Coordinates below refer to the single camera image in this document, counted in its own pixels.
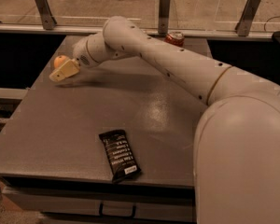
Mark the black drawer handle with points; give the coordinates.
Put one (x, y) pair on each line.
(117, 209)

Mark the black snack bar wrapper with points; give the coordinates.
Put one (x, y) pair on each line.
(119, 154)

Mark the right metal railing bracket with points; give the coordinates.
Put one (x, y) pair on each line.
(243, 26)

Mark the red soda can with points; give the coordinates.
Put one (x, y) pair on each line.
(175, 38)

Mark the left metal railing bracket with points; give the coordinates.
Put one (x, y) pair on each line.
(47, 19)

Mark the middle metal railing bracket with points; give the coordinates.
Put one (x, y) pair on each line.
(163, 17)

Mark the grey table drawer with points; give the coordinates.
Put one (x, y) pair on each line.
(67, 206)

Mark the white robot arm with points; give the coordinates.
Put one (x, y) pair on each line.
(236, 154)

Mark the orange fruit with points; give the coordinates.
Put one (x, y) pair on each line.
(60, 61)

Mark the metal railing bracket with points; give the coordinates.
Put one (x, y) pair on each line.
(163, 17)
(47, 19)
(243, 26)

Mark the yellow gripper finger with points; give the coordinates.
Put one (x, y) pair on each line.
(67, 69)

